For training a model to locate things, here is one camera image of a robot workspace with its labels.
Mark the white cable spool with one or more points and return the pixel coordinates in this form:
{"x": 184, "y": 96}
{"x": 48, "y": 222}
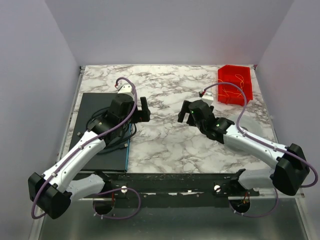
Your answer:
{"x": 251, "y": 125}

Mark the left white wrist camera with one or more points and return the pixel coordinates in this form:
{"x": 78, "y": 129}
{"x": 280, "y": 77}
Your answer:
{"x": 125, "y": 89}

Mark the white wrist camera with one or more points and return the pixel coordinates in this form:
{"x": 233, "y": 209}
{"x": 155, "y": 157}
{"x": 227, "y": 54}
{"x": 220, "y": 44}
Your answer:
{"x": 125, "y": 89}
{"x": 206, "y": 97}

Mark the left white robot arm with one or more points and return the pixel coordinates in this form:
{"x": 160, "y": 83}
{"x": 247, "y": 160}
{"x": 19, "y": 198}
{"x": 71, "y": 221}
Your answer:
{"x": 54, "y": 190}

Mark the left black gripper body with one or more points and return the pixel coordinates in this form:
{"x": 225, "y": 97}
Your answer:
{"x": 139, "y": 114}

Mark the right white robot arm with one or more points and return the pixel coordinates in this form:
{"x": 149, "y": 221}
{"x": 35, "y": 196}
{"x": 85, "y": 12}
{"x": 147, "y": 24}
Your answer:
{"x": 288, "y": 167}

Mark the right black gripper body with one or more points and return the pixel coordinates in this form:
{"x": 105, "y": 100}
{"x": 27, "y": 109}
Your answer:
{"x": 191, "y": 113}

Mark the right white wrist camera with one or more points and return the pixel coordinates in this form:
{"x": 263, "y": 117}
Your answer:
{"x": 206, "y": 97}

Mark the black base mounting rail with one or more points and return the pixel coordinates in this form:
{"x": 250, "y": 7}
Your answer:
{"x": 170, "y": 190}

